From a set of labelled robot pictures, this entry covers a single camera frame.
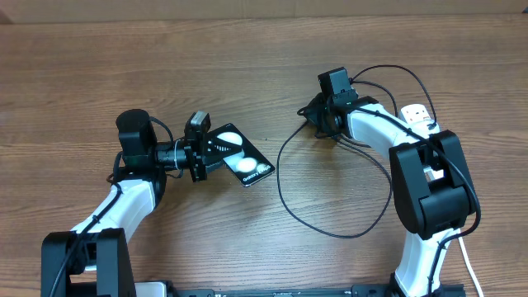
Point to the black smartphone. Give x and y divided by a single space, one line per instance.
249 165

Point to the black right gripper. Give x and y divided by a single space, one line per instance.
313 117

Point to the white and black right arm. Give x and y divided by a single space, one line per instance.
434 195

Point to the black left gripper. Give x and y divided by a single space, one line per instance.
195 149

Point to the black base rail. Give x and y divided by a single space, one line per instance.
288 292

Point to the white power strip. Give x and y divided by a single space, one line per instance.
419 120

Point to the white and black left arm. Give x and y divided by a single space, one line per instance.
92 259

